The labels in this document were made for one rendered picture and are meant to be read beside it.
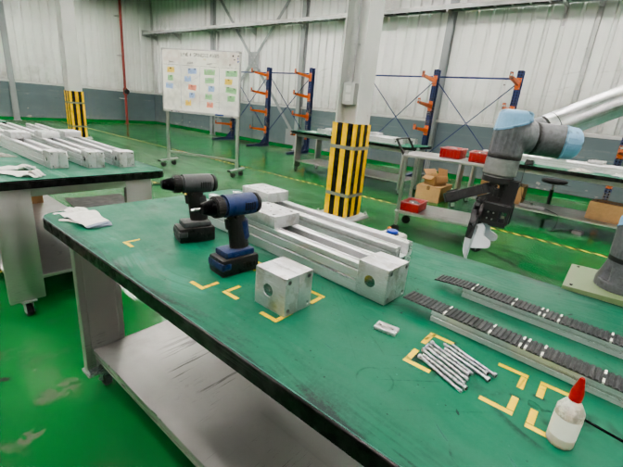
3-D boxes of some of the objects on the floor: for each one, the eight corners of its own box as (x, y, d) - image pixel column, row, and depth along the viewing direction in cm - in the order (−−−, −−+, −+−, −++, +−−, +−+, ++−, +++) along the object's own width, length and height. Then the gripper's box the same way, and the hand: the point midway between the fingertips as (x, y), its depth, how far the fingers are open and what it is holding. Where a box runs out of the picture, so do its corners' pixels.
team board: (157, 166, 666) (151, 44, 604) (175, 163, 711) (172, 50, 649) (231, 178, 622) (234, 48, 560) (246, 174, 667) (250, 54, 605)
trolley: (483, 239, 423) (506, 147, 391) (479, 253, 377) (504, 150, 345) (394, 220, 466) (408, 136, 434) (380, 230, 420) (395, 137, 388)
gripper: (515, 183, 83) (489, 270, 90) (525, 178, 94) (501, 256, 101) (476, 175, 88) (453, 258, 94) (489, 171, 99) (468, 246, 105)
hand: (467, 249), depth 99 cm, fingers open, 8 cm apart
